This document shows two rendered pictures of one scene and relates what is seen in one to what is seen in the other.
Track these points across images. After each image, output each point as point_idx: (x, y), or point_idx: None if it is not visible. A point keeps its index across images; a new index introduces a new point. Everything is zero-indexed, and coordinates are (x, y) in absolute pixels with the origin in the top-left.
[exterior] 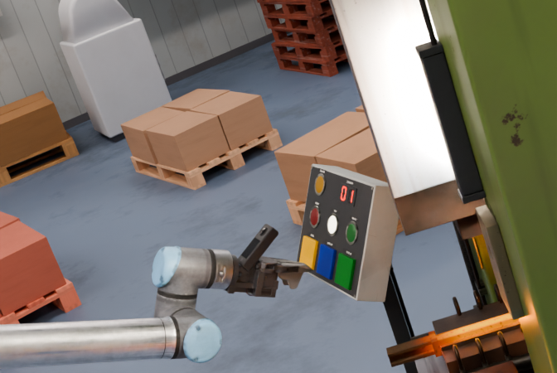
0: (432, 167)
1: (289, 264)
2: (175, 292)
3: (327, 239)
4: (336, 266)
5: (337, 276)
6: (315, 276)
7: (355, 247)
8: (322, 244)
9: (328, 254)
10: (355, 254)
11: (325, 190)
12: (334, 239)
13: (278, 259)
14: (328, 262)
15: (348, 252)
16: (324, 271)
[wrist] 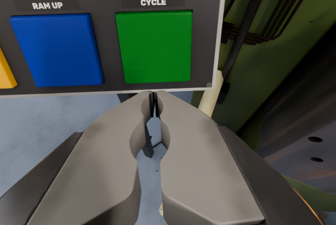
0: None
1: (189, 154)
2: None
3: None
4: (108, 51)
5: (136, 68)
6: (33, 95)
7: None
8: (14, 16)
9: (67, 32)
10: None
11: None
12: None
13: (69, 191)
14: (79, 51)
15: (151, 1)
16: (73, 75)
